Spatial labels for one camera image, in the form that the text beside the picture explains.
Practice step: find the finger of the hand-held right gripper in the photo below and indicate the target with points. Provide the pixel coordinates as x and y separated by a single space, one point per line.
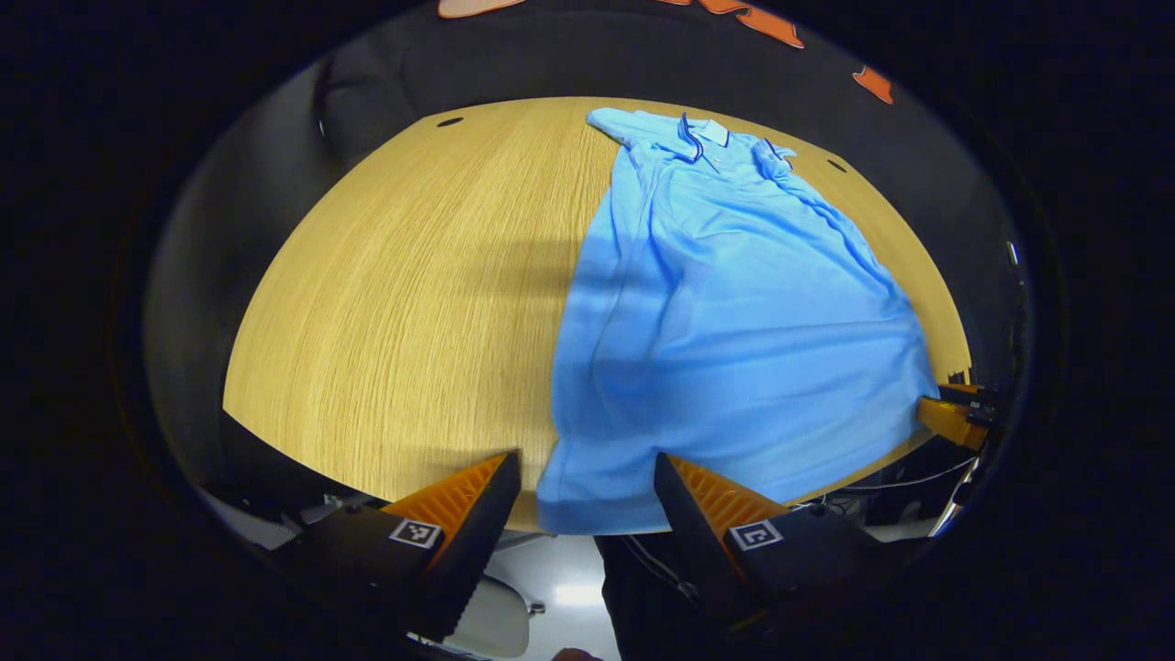
950 420
973 395

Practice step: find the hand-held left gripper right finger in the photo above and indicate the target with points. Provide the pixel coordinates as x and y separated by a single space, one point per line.
698 542

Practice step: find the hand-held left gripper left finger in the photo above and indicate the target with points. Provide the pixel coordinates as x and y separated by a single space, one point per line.
477 542

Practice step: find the light blue T-shirt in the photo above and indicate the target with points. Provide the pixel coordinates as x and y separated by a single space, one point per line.
734 349

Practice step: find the grey office chair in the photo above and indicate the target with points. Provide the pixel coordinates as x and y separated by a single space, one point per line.
496 620

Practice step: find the person's dark trousers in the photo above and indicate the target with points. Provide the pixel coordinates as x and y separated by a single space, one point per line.
643 606

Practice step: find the black backdrop cloth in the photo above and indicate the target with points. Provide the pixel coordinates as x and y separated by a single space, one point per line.
551 55

